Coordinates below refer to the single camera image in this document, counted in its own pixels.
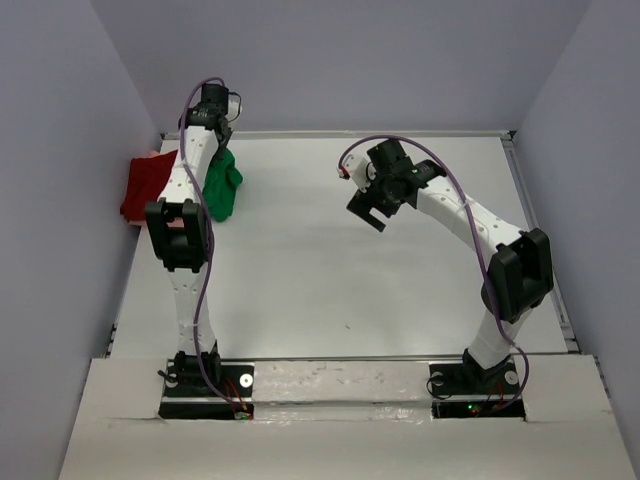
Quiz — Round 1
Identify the green t shirt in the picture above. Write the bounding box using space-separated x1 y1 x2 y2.
202 148 244 223

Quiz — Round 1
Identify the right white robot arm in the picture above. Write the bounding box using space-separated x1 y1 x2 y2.
337 135 554 401

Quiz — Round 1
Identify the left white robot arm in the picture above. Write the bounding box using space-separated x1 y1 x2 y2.
144 77 232 402

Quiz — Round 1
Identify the red folded t shirt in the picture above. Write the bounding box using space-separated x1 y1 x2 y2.
120 150 177 225

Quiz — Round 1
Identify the pink folded t shirt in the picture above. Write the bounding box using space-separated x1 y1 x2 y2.
144 149 191 228

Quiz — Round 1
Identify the white front platform board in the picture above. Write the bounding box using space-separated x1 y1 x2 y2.
61 355 635 479

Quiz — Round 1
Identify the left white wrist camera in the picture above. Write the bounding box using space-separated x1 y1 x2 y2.
226 92 242 123

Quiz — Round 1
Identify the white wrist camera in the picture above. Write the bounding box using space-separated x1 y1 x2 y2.
226 92 242 123
337 154 376 192

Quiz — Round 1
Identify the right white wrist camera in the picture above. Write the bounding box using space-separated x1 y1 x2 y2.
337 154 376 192

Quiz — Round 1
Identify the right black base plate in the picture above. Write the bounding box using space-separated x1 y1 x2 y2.
426 361 526 420

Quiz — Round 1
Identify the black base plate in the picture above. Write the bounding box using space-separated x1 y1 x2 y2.
426 361 526 420
158 363 255 421

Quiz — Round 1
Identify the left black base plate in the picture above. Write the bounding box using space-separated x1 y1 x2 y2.
158 363 255 421

